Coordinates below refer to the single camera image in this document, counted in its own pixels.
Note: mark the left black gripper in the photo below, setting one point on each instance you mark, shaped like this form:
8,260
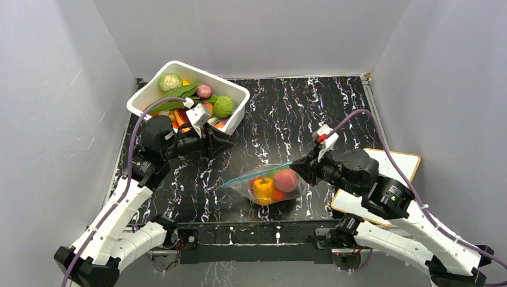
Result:
217,148

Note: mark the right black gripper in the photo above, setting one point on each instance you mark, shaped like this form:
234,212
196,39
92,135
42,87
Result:
312,166

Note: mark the pink peach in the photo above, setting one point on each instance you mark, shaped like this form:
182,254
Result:
286,180

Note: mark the clear zip top bag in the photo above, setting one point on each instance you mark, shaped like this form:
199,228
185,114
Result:
243,183

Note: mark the yellow bell pepper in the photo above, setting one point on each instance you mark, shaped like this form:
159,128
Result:
262,190

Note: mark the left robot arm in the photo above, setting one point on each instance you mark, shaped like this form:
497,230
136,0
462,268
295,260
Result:
99,255

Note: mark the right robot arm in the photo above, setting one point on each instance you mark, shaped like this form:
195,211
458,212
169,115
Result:
444,260

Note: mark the light green cabbage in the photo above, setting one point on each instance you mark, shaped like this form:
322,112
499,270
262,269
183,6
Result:
223,107

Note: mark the pink onion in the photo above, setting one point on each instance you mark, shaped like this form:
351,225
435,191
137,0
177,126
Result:
203,91

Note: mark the long green leaf vegetable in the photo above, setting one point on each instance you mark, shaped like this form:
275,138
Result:
174,99

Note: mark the white plastic bin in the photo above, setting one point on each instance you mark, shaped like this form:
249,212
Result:
220,87

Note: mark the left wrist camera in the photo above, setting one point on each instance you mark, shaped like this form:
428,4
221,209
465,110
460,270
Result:
198,117

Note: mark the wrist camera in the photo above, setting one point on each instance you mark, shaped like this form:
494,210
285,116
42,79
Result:
198,117
325,138

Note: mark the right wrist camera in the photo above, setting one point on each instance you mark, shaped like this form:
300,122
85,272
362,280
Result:
325,138

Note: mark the white board wooden frame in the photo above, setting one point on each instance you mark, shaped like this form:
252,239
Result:
347,203

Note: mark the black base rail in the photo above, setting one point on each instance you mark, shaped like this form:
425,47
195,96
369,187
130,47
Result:
317,241

